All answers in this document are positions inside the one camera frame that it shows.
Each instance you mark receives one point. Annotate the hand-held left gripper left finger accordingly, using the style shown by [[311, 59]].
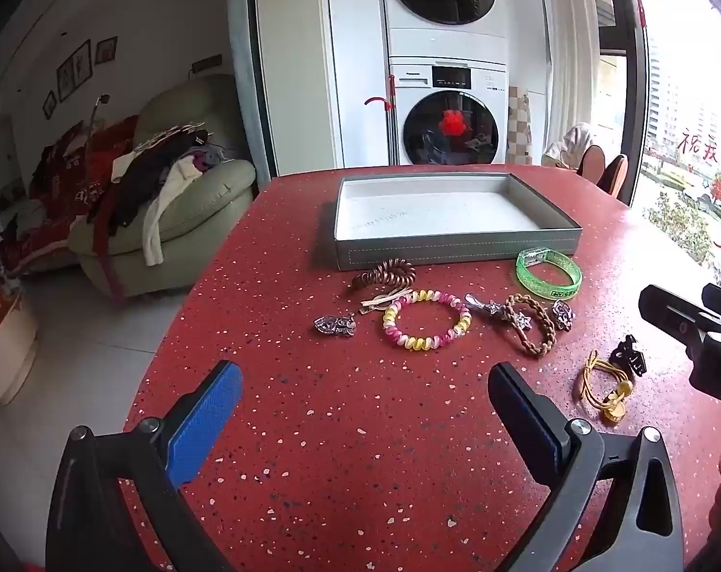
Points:
[[208, 417]]

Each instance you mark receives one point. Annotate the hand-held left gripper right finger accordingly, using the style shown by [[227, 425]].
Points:
[[524, 417]]

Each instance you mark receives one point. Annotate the black claw hair clip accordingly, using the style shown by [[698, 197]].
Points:
[[625, 354]]

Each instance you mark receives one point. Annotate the green transparent bangle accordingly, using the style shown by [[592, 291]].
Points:
[[566, 286]]

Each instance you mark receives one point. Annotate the beige rabbit hair clip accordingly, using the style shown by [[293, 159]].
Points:
[[387, 298]]

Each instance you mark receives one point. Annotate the grey jewelry tray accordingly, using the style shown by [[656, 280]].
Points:
[[443, 208]]

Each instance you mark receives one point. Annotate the small silver brooch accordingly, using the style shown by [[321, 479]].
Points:
[[563, 314]]

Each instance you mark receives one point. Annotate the red window paper cuttings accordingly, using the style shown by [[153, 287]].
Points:
[[714, 190]]

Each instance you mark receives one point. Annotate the silver star hair clip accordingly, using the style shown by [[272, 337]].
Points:
[[485, 308]]

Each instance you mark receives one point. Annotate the brown dining chair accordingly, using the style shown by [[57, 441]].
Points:
[[615, 176], [591, 164]]

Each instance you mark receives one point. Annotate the beige cloth on chair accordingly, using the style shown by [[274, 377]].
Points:
[[572, 143]]

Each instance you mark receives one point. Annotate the green leather sofa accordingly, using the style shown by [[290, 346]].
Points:
[[217, 190]]

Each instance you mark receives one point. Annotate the checkered board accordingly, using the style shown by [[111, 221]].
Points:
[[519, 125]]

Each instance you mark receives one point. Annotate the pile of clothes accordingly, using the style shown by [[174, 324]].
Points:
[[152, 173]]

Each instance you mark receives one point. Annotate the red printed blanket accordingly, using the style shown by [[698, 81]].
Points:
[[56, 190]]

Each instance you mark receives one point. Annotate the red flower door decoration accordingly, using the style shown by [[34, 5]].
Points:
[[452, 122]]

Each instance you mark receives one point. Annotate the floor lamp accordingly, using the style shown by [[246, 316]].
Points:
[[101, 99]]

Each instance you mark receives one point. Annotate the white washing machine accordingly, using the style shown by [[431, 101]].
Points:
[[414, 80]]

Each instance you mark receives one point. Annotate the white tumble dryer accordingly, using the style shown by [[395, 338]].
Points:
[[443, 18]]

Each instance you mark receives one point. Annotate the white tall cabinet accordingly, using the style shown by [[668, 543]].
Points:
[[354, 59]]

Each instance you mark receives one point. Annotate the small framed wall picture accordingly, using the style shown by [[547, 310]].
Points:
[[106, 49], [49, 105]]

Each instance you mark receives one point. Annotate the large framed wall picture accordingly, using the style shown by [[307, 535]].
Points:
[[74, 70]]

